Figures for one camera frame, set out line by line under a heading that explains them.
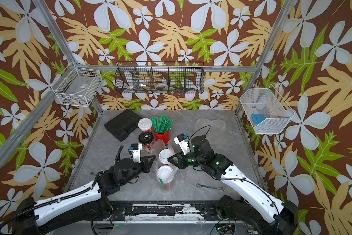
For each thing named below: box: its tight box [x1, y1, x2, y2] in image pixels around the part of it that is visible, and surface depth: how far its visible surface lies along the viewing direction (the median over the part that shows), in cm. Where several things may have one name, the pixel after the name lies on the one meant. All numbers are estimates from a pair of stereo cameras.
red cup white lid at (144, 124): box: [137, 117, 153, 133], surface depth 92 cm
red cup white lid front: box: [156, 165, 175, 191], surface depth 71 cm
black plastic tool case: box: [104, 108, 143, 142], surface depth 107 cm
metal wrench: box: [195, 183, 227, 192], surface depth 85 cm
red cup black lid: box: [138, 131, 154, 155], surface depth 85 cm
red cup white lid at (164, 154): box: [158, 148, 172, 165], surface depth 77 cm
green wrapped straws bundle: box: [150, 114, 174, 134], surface depth 92 cm
